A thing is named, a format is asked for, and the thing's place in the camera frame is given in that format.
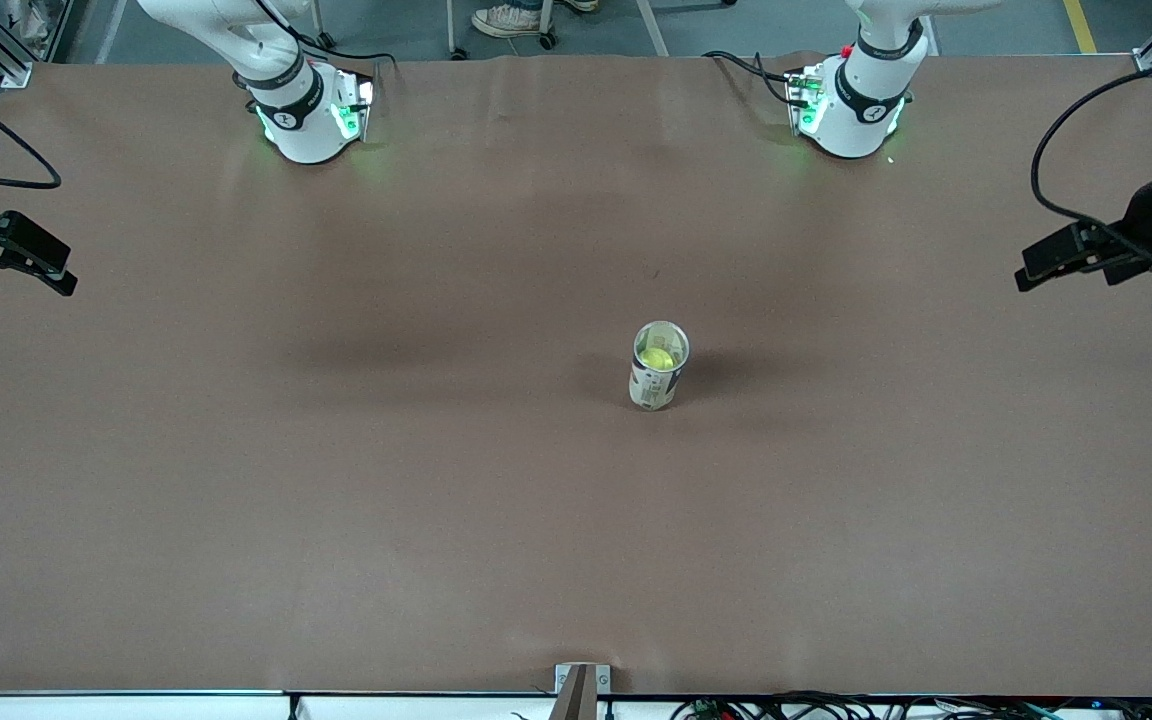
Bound white blue tennis ball can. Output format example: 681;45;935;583
629;320;690;411

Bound brown table cover mat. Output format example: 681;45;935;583
0;52;1152;698

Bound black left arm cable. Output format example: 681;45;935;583
1030;50;1152;266

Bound black right base cable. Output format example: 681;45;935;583
291;30;397;73

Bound black base cable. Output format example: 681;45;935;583
291;30;397;73
701;50;807;106

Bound black left base cable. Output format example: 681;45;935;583
701;50;807;106

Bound tangled black cables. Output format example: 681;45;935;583
671;690;1152;720

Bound grey metal bracket with post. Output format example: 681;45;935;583
548;663;613;720

